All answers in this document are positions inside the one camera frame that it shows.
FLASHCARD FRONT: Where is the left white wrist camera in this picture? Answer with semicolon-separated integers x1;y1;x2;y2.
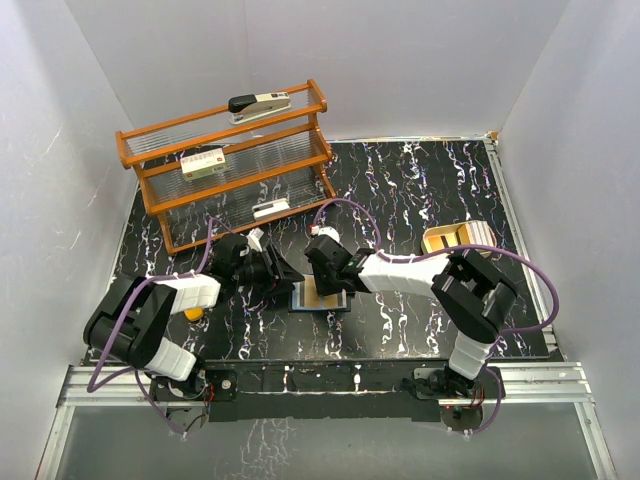
245;227;264;252

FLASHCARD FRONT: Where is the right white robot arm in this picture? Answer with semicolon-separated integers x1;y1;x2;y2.
304;234;518;398

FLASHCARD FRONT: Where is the purple cable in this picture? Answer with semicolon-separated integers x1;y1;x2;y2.
85;216;236;437
312;198;560;435

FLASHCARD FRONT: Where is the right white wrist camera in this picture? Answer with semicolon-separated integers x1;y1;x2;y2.
310;225;340;242

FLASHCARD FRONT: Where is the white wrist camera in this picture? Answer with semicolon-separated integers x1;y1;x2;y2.
245;227;264;252
310;225;340;242

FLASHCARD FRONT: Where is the gold credit card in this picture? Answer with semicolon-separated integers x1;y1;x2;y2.
299;277;322;309
322;294;347;310

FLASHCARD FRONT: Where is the wooden oval card tray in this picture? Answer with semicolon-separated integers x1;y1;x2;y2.
421;219;497;257

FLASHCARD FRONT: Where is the white staples box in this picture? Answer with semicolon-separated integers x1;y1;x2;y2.
180;148;227;181

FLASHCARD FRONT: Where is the small white stapler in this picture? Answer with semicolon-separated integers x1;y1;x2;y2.
252;199;290;221

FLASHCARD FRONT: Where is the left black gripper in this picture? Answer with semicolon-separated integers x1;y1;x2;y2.
232;245;303;297

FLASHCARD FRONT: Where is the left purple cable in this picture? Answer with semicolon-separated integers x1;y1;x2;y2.
85;216;236;437

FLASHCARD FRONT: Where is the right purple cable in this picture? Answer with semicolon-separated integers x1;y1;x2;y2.
312;198;560;435

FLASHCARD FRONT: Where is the orange wooden three-tier shelf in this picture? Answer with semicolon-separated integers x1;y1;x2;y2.
115;79;336;255

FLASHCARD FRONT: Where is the yellow round tape measure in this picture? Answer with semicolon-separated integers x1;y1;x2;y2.
184;308;204;323

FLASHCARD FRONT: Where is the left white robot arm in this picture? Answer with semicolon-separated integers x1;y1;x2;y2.
83;228;304;399

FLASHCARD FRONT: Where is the black and beige stapler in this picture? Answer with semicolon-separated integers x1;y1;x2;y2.
227;92;291;125

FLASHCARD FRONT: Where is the black leather card holder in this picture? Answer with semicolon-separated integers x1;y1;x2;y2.
289;275;351;312

